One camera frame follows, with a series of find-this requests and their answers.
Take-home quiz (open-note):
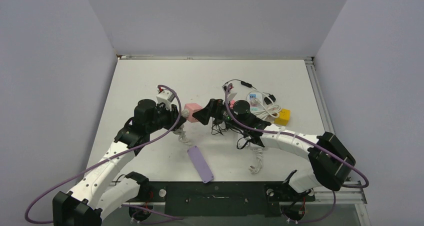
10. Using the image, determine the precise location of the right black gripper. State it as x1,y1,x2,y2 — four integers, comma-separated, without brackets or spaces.
193,97,246,131

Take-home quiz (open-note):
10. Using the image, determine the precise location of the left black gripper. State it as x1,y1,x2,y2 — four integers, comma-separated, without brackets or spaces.
146,101,186,134

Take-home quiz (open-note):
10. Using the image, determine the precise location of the pink cube socket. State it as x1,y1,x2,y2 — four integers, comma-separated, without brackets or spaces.
182,103,203,123

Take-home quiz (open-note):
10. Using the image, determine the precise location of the white cord of pink cube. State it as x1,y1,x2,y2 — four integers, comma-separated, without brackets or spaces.
173,109,194,146

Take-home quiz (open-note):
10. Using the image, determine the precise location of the white multi-socket power strip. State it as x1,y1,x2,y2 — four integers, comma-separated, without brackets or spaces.
246,90,264,113

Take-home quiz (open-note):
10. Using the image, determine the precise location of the black plug adapter with cable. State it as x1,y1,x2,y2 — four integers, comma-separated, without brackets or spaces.
222,79,277,105

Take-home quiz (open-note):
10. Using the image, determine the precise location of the yellow cube plug adapter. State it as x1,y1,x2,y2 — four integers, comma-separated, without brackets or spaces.
274,108,291,126

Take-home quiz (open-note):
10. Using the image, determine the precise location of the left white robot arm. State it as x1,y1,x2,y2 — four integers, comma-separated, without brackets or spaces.
52,99,186,226

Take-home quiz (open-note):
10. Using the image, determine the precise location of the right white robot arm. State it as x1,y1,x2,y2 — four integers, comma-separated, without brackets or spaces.
192,99,356,200

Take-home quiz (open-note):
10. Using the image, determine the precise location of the purple power strip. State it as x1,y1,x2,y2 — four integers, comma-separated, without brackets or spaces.
187,145,214,184

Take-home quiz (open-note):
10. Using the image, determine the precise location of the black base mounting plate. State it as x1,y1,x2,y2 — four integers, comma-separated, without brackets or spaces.
129,181,316,217

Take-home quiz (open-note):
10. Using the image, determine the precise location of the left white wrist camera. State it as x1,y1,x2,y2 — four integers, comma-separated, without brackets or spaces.
156,88,175,111

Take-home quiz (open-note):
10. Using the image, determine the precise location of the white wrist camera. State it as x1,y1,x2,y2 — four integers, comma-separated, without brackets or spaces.
156,88,175,111
226,91,238,103

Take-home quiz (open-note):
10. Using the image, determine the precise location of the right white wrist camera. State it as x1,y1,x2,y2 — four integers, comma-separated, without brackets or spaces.
226,91,238,103

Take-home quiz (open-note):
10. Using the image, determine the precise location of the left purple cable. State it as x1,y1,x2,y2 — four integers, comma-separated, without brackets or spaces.
24,84,186,225

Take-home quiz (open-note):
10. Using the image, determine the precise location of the purple cable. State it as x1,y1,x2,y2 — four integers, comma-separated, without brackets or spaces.
24,84,186,225
223,83,370,225

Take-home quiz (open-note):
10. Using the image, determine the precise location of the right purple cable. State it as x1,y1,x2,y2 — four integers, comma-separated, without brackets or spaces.
223,83,370,225

